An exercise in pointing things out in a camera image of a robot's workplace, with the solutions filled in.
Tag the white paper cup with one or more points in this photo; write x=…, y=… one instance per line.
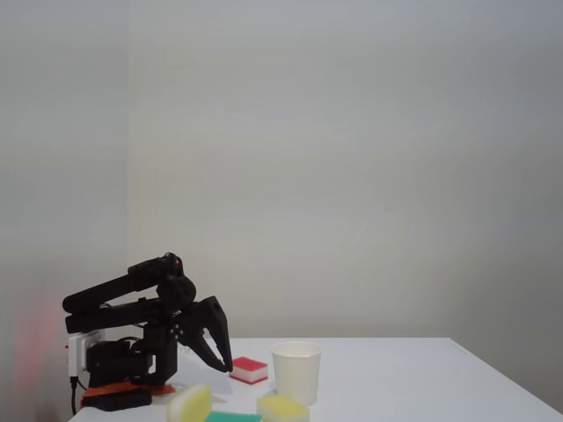
x=295, y=373

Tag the printed label sheet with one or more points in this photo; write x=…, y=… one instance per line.
x=187, y=350

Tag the green sponge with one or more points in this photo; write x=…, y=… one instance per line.
x=233, y=416

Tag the red and white sponge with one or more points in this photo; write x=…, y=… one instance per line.
x=248, y=368

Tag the black clamp block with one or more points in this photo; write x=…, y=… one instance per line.
x=116, y=400

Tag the yellow and white sponge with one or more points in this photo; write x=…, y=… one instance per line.
x=191, y=404
x=281, y=409

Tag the orange table clamp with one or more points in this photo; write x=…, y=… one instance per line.
x=110, y=389

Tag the white power strip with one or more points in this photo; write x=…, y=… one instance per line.
x=78, y=351

